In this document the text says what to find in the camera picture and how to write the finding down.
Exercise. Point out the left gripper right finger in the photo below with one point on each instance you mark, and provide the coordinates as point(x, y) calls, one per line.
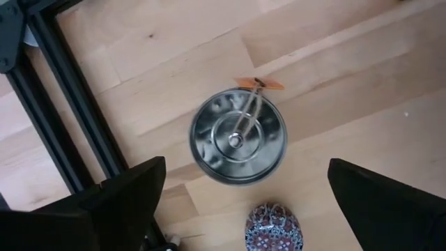
point(390, 209)

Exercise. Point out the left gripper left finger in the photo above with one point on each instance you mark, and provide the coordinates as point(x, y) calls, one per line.
point(87, 216)

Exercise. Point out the purple patterned candle tin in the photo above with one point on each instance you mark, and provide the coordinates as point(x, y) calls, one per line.
point(273, 228)

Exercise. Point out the orange candle can silver lid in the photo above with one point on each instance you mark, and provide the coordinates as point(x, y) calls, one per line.
point(238, 139)

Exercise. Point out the black aluminium table frame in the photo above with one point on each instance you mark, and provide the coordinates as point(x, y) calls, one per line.
point(75, 87)

